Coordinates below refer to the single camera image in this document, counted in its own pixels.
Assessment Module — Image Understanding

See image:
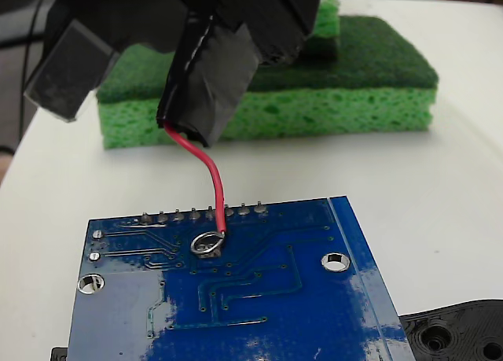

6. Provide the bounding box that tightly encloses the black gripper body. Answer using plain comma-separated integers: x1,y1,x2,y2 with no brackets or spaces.
49,0,327,67

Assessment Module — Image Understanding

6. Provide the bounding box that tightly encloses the red wire with metal loop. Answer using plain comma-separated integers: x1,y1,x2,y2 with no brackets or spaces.
163,121,229,260

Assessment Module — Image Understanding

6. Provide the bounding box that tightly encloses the blue circuit board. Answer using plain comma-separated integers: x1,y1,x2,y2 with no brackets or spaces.
66,195,416,361

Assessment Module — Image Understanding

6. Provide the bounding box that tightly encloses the small green sponge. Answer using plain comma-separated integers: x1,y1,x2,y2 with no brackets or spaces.
301,0,341,61

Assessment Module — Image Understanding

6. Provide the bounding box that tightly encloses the large green sponge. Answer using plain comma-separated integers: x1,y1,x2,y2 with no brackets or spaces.
95,16,439,150

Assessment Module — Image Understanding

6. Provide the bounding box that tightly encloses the black cable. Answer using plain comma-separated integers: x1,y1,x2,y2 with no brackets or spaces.
17,0,48,144

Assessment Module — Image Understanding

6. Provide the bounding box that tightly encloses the black plastic bracket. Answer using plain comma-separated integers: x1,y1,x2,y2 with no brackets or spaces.
50,297,503,361

